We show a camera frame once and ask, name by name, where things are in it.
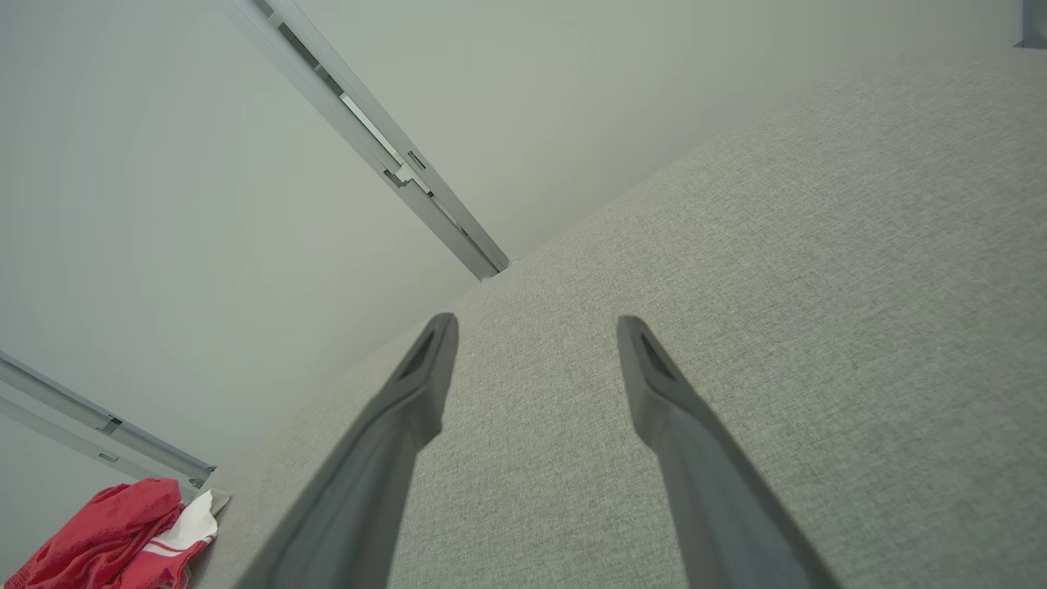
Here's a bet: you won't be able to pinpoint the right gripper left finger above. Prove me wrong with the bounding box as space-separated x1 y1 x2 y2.
233 312 459 589

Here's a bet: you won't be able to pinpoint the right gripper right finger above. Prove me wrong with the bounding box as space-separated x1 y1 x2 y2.
617 316 843 589

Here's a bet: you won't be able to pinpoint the red shorts with white stripe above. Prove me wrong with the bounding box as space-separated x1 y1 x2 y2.
4 479 185 589

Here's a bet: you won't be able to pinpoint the grey double partition post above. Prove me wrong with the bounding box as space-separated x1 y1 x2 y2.
222 0 510 281

